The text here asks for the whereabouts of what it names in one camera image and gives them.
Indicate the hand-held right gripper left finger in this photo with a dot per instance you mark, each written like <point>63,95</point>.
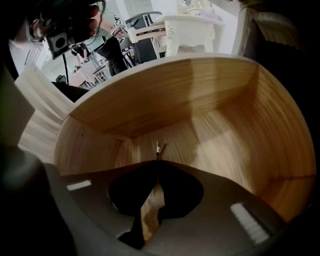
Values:
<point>130,190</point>

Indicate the small pale item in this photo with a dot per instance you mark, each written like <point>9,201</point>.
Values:
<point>158,149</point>

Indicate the pink table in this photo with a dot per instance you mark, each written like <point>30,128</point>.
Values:
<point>83,73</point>

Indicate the wooden drawer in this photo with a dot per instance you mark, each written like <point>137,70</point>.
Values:
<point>155,100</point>

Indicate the black head-worn camera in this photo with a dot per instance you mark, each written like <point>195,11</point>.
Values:
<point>59,43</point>

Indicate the white ribbed cabinet panel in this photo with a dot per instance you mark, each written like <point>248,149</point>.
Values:
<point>270,27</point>
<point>43,100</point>

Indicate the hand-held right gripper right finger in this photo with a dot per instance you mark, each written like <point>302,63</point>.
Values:
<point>180,192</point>

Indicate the white carved dressing table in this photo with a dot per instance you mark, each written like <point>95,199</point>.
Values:
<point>190,30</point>

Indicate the black chair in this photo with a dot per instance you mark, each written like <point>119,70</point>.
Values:
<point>144,50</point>

